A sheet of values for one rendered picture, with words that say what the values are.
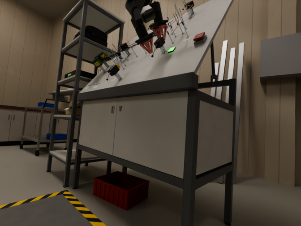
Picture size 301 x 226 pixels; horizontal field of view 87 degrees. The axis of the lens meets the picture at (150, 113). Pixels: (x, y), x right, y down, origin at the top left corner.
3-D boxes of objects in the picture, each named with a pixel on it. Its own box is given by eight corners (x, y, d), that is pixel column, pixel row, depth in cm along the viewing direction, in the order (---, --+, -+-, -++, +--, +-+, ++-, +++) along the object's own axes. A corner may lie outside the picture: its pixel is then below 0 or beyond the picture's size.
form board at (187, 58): (79, 94, 149) (78, 93, 148) (135, 38, 199) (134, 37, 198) (195, 75, 69) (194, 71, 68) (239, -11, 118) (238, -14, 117)
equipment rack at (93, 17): (63, 188, 143) (84, -6, 156) (45, 171, 184) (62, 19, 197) (111, 177, 180) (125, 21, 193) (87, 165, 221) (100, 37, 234)
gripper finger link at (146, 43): (149, 52, 99) (142, 37, 95) (157, 49, 94) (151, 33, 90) (143, 57, 95) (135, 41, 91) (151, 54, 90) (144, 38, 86)
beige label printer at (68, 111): (74, 115, 157) (75, 96, 158) (64, 115, 170) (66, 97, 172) (101, 118, 180) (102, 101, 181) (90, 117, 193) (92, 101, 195)
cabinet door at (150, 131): (182, 179, 69) (187, 90, 72) (111, 155, 106) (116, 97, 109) (185, 178, 71) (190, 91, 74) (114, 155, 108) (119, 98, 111)
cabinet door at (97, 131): (112, 155, 107) (117, 97, 110) (78, 144, 144) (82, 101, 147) (114, 155, 109) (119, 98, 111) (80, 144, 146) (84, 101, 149)
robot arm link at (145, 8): (125, 2, 80) (132, 10, 76) (145, -10, 80) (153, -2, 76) (132, 23, 91) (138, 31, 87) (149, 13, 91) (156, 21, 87)
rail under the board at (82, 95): (191, 87, 67) (192, 71, 67) (76, 100, 147) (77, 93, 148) (198, 89, 71) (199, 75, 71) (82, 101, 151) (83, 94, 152)
